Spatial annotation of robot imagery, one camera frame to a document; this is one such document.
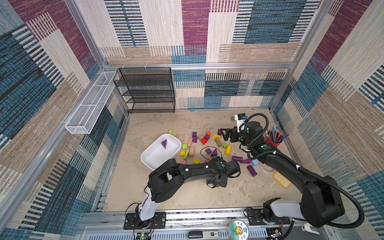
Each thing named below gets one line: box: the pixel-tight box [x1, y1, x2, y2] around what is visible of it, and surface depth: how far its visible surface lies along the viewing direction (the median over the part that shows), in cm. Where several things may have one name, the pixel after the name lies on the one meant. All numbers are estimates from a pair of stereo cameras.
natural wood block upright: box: [189, 146, 195, 158], surface depth 98 cm
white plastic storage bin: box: [140, 133, 182, 171], surface depth 98 cm
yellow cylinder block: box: [225, 145, 232, 156], surface depth 98 cm
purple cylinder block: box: [247, 165, 257, 177], surface depth 90 cm
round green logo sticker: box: [229, 219, 249, 240], surface depth 65 cm
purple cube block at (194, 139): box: [192, 135, 198, 143], surface depth 104 cm
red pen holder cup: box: [264, 130, 283, 148], surface depth 94 cm
